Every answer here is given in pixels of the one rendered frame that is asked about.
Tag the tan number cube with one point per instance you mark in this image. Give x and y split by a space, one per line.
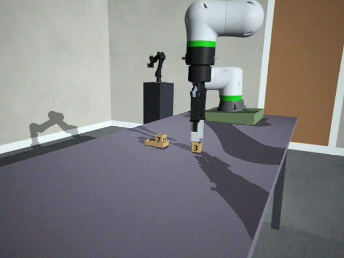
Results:
160 137
196 146

